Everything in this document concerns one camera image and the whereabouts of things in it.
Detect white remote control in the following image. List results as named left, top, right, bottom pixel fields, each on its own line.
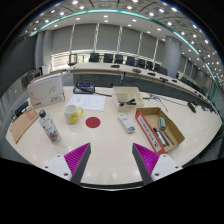
left=117, top=113, right=137, bottom=134

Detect white printed paper sheet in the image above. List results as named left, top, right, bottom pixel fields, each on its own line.
left=66, top=93, right=107, bottom=112

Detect black desk phone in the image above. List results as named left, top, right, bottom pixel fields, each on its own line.
left=72, top=81, right=96, bottom=95

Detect open cardboard box red edge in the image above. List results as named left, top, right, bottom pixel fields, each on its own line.
left=134, top=106, right=186, bottom=155

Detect clear bottle with white label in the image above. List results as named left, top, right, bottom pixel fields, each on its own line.
left=38, top=109, right=62, bottom=144

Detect thin dark pen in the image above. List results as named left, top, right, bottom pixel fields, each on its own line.
left=162, top=129, right=176, bottom=147

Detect ceiling lights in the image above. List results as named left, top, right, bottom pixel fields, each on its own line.
left=33, top=0, right=224, bottom=84

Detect white and yellow mug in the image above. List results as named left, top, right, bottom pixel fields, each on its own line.
left=63, top=104, right=84, bottom=125

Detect long curved conference desk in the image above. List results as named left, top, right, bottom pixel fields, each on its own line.
left=49, top=62, right=218, bottom=111

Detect black power adapter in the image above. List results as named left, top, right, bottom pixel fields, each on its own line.
left=13, top=100, right=30, bottom=118

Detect black desk microphone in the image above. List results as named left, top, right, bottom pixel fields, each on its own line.
left=187, top=101, right=198, bottom=114

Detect black marker pen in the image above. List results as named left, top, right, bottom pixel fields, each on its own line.
left=152, top=127, right=170, bottom=148

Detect large white cardboard box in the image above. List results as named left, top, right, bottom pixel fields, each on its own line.
left=26, top=72, right=66, bottom=110

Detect brown paper envelope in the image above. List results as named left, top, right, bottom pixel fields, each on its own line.
left=9, top=108, right=40, bottom=144

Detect flat round red coaster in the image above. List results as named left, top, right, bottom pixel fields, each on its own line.
left=85, top=116, right=102, bottom=129

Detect white desk organizer box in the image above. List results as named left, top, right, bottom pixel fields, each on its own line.
left=111, top=86, right=145, bottom=112

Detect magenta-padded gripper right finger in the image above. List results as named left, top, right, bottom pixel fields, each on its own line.
left=131, top=142, right=184, bottom=186

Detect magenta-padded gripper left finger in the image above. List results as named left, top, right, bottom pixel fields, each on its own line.
left=42, top=142, right=92, bottom=186

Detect black clip in organizer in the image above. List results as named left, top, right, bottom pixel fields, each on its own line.
left=119, top=98, right=137, bottom=107

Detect row of black office chairs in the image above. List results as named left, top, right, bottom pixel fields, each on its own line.
left=67, top=52, right=169, bottom=76

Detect grey-green eraser block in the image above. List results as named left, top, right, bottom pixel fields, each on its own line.
left=157, top=116, right=167, bottom=130

